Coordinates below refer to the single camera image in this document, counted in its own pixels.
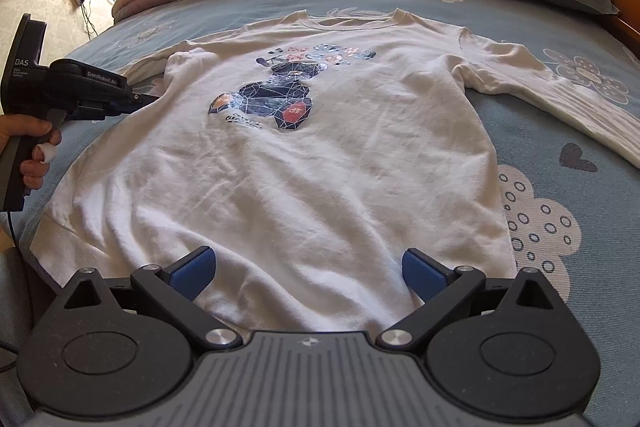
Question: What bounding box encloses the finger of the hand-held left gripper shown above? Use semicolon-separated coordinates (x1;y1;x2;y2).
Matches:
117;92;161;114

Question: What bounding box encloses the person's left hand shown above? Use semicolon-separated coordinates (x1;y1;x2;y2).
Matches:
0;114;63;191

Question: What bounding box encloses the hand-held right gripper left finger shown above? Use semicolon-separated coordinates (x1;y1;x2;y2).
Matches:
50;246;242;352

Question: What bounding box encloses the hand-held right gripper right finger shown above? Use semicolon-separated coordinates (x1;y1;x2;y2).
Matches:
377;248;566;352

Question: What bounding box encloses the white printed long-sleeve shirt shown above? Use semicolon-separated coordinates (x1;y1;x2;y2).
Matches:
30;8;640;343

